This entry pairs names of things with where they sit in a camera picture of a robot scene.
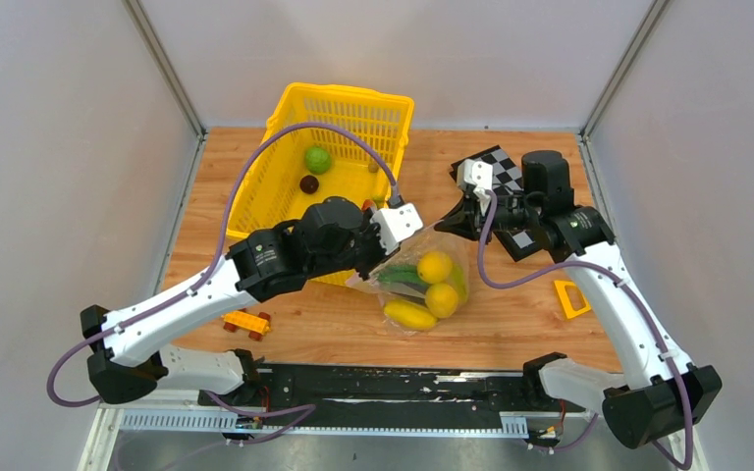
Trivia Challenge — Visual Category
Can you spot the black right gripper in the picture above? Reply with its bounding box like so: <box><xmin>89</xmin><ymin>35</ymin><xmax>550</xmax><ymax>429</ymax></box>
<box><xmin>435</xmin><ymin>190</ymin><xmax>541</xmax><ymax>244</ymax></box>

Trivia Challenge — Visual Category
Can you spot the green bean pod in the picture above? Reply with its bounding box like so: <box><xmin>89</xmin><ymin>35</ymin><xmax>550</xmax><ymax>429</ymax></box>
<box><xmin>377</xmin><ymin>264</ymin><xmax>424</xmax><ymax>287</ymax></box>

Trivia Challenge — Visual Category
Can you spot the yellow lemon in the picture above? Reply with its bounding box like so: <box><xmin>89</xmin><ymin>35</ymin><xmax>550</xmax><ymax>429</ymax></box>
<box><xmin>416</xmin><ymin>250</ymin><xmax>454</xmax><ymax>285</ymax></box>

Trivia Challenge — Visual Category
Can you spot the yellow green star fruit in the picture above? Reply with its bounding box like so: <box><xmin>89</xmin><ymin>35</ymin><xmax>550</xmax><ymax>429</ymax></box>
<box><xmin>449</xmin><ymin>263</ymin><xmax>469</xmax><ymax>305</ymax></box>

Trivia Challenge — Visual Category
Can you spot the clear zip top bag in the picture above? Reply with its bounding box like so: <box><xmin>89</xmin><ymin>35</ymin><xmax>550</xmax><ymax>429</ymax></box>
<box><xmin>346</xmin><ymin>226</ymin><xmax>470</xmax><ymax>336</ymax></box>

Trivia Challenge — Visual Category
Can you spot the yellow mango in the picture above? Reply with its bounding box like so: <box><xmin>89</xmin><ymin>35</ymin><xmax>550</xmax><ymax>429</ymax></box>
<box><xmin>425</xmin><ymin>283</ymin><xmax>460</xmax><ymax>319</ymax></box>

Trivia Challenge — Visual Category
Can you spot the yellow plastic basket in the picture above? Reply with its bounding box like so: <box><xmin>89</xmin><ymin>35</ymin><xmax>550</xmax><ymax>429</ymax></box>
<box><xmin>226</xmin><ymin>82</ymin><xmax>416</xmax><ymax>288</ymax></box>

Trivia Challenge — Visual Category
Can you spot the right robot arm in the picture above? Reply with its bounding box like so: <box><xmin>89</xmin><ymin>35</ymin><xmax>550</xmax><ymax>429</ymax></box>
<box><xmin>436</xmin><ymin>147</ymin><xmax>722</xmax><ymax>449</ymax></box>

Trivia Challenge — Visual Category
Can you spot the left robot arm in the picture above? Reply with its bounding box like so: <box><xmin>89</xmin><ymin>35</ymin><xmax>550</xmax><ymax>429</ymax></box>
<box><xmin>81</xmin><ymin>197</ymin><xmax>423</xmax><ymax>405</ymax></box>

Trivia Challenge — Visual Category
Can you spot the watermelon slice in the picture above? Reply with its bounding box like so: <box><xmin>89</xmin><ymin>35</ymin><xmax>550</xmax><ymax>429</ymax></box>
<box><xmin>361</xmin><ymin>199</ymin><xmax>380</xmax><ymax>214</ymax></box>

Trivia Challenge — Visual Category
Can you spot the black white chessboard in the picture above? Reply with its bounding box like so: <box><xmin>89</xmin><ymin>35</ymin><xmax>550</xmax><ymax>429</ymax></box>
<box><xmin>438</xmin><ymin>145</ymin><xmax>540</xmax><ymax>262</ymax></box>

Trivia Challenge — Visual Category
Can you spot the dark brown round fruit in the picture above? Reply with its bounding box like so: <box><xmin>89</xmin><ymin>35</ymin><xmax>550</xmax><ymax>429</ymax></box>
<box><xmin>298</xmin><ymin>175</ymin><xmax>320</xmax><ymax>194</ymax></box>

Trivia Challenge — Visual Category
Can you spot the green round vegetable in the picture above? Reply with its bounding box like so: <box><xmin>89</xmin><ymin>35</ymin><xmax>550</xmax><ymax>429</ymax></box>
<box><xmin>304</xmin><ymin>146</ymin><xmax>333</xmax><ymax>175</ymax></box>

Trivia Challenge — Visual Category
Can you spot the yellow toy car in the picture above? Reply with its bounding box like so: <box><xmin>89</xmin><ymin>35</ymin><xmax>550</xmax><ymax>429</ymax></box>
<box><xmin>222</xmin><ymin>310</ymin><xmax>272</xmax><ymax>341</ymax></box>

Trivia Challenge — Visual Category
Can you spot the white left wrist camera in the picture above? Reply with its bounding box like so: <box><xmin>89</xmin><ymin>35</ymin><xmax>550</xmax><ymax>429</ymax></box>
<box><xmin>370</xmin><ymin>203</ymin><xmax>424</xmax><ymax>256</ymax></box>

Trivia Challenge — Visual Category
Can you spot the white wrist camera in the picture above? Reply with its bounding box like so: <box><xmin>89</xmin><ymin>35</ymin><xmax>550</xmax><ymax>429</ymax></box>
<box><xmin>370</xmin><ymin>203</ymin><xmax>424</xmax><ymax>256</ymax></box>
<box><xmin>456</xmin><ymin>159</ymin><xmax>493</xmax><ymax>215</ymax></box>

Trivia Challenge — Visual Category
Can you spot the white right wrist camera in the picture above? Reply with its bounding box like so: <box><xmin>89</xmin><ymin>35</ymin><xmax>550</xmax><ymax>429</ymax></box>
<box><xmin>456</xmin><ymin>159</ymin><xmax>493</xmax><ymax>215</ymax></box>

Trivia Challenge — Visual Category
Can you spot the orange plastic handle piece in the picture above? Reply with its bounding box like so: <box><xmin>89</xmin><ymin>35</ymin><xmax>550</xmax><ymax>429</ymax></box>
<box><xmin>553</xmin><ymin>280</ymin><xmax>592</xmax><ymax>320</ymax></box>

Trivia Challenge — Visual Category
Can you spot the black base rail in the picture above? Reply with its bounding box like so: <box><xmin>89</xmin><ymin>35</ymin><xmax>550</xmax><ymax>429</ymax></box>
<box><xmin>120</xmin><ymin>360</ymin><xmax>588</xmax><ymax>438</ymax></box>

